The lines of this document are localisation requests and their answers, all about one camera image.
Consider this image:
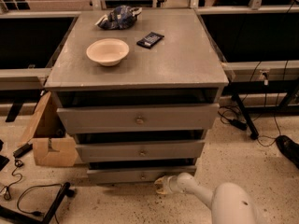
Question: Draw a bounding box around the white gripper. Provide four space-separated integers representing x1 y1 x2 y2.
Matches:
154 175 180 195

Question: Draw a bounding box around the grey bottom drawer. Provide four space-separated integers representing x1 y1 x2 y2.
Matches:
87 159 196 185

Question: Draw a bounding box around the grey drawer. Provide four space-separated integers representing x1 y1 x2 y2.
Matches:
87 159 196 185
76 140 204 162
57 104 219 134

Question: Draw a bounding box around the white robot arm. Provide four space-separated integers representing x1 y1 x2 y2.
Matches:
154 173 267 224

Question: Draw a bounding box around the grey middle drawer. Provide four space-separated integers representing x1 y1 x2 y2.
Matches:
76 140 204 162

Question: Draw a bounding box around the grey drawer cabinet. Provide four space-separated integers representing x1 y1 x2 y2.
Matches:
44 8 230 173

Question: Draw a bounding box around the grey top drawer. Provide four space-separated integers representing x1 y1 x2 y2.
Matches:
57 104 219 134

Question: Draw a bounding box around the black table leg right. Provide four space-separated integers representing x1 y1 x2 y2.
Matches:
232 93 259 140

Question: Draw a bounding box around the cardboard box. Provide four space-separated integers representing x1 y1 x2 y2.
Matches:
17 91 78 167

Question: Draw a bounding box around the black shoe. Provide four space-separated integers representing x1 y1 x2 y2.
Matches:
276 135 299 169

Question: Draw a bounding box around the white bowl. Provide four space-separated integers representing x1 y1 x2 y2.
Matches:
86 38 129 66

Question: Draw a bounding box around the black stand leg left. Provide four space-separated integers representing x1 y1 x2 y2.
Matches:
0 182 75 224

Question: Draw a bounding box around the blue crumpled chip bag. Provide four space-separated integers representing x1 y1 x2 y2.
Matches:
95 5 142 30

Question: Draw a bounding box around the black power adapter with cable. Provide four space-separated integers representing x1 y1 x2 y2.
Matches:
218 105 247 131

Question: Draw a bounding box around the black cable on floor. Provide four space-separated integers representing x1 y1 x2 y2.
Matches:
0 158 25 202

